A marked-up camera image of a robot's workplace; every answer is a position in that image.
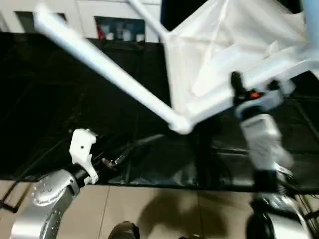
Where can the white plastic table leg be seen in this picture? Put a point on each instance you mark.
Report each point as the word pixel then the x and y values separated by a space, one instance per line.
pixel 311 25
pixel 149 17
pixel 99 67

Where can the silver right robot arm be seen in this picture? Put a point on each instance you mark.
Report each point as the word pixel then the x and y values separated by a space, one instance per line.
pixel 261 139

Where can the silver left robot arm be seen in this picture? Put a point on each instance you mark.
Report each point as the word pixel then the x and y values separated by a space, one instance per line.
pixel 49 189

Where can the dark round robot body part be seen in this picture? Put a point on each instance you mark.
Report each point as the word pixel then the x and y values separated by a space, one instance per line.
pixel 124 231
pixel 193 236

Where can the black work mat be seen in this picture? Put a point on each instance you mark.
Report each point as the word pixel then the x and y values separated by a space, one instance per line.
pixel 62 99

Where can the black speaker with gold label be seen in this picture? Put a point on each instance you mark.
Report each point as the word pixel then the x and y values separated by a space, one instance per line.
pixel 174 12

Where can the small white cup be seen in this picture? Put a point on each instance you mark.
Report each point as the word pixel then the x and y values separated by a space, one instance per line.
pixel 140 37

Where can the white patterned jar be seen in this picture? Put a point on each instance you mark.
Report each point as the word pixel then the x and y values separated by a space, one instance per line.
pixel 125 35

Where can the red packet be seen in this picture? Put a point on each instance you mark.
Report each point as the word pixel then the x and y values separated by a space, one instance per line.
pixel 99 31

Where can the white sideboard with glass doors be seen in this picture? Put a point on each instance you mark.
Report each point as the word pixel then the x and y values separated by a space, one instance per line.
pixel 82 10

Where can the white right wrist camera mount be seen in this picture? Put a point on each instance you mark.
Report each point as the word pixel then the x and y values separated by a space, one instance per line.
pixel 274 98

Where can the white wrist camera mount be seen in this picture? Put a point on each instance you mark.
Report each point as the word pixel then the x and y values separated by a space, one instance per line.
pixel 274 98
pixel 82 147

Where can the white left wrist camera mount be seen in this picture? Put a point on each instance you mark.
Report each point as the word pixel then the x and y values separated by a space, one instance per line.
pixel 82 147

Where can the black metal frame leg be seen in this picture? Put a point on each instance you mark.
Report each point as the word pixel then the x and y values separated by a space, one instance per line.
pixel 7 203

